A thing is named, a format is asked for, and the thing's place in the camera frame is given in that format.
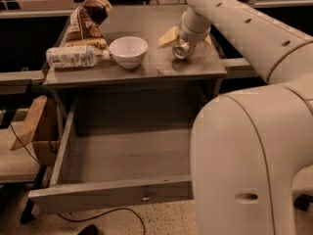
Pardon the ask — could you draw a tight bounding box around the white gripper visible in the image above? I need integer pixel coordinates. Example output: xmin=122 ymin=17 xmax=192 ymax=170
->
xmin=158 ymin=8 xmax=212 ymax=48

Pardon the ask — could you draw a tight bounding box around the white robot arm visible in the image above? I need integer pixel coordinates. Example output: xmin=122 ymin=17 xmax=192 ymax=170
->
xmin=162 ymin=0 xmax=313 ymax=235

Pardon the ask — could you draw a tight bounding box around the open grey top drawer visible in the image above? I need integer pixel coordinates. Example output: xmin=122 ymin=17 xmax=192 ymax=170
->
xmin=28 ymin=89 xmax=204 ymax=214

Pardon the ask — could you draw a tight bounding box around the metal drawer knob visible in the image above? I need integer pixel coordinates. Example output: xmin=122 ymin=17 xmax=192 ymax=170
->
xmin=141 ymin=191 xmax=151 ymax=203

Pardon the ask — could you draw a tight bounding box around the grey cabinet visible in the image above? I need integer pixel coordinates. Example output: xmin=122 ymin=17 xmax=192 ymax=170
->
xmin=43 ymin=4 xmax=228 ymax=139

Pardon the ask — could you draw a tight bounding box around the white ceramic bowl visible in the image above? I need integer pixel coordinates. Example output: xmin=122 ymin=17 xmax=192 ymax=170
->
xmin=110 ymin=36 xmax=148 ymax=69

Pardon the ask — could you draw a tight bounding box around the brown chip bag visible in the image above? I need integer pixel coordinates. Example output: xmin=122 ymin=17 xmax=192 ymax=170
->
xmin=66 ymin=0 xmax=112 ymax=50

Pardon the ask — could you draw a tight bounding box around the white plastic bottle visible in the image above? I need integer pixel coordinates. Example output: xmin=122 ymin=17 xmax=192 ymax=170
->
xmin=46 ymin=45 xmax=110 ymax=69

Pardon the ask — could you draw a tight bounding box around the cardboard box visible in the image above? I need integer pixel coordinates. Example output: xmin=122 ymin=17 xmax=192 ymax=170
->
xmin=11 ymin=96 xmax=60 ymax=165

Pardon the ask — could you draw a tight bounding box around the black chair base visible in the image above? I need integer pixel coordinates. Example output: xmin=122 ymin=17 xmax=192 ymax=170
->
xmin=294 ymin=194 xmax=313 ymax=212

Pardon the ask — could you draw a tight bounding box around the black floor cable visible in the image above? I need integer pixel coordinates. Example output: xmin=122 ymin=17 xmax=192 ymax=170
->
xmin=57 ymin=207 xmax=147 ymax=235

